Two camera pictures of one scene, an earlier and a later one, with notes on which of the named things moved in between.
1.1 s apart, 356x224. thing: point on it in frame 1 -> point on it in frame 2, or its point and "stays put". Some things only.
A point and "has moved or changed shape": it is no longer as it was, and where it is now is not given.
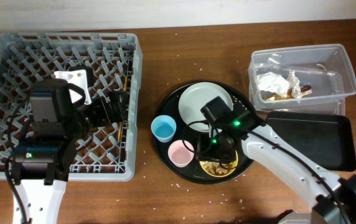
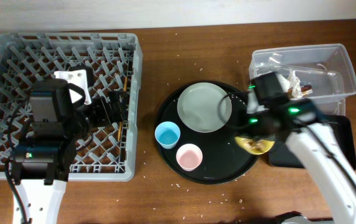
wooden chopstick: [121, 122] stays put
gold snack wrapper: [305, 89] stays put
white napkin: [277, 83] stays put
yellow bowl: [219, 168] has moved or changed shape
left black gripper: [118, 107] stays put
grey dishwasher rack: [18, 60] stays put
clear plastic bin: [317, 78] stays put
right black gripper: [204, 150] -> [243, 132]
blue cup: [163, 127] has moved or changed shape
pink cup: [179, 154] has moved or changed shape
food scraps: [215, 167] has moved or changed shape
